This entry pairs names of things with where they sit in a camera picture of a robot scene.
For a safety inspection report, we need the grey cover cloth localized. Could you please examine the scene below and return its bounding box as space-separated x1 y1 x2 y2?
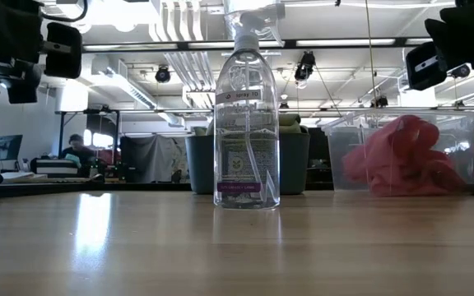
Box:
119 134 188 184

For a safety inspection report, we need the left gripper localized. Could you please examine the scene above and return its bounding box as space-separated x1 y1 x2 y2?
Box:
0 0 44 104

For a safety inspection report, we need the black hanging spotlight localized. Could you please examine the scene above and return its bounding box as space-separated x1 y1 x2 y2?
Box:
450 63 472 79
369 95 389 110
155 65 172 85
293 49 317 82

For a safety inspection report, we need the teal plastic basket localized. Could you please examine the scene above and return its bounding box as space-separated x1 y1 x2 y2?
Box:
184 130 311 196

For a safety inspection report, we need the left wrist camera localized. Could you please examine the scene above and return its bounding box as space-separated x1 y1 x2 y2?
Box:
42 21 84 80

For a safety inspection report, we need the clear spray bottle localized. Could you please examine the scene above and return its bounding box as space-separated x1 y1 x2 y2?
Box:
213 3 286 210

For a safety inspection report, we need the clear plastic bin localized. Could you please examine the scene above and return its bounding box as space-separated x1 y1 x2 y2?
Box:
321 109 474 197

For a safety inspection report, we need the black aluminium table frame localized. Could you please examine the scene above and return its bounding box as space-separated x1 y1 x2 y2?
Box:
0 180 474 201

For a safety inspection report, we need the black metal rack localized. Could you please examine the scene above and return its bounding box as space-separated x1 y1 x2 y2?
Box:
55 107 121 165

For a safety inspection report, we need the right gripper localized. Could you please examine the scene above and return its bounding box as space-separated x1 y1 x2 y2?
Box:
424 0 474 77

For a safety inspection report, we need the black white striped case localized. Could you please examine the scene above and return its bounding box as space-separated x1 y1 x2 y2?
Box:
30 158 80 178

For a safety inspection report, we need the person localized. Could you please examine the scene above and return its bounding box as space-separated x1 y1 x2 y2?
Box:
59 133 98 168

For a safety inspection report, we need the thin hanging cord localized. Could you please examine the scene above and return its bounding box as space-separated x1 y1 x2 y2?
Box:
364 0 377 112

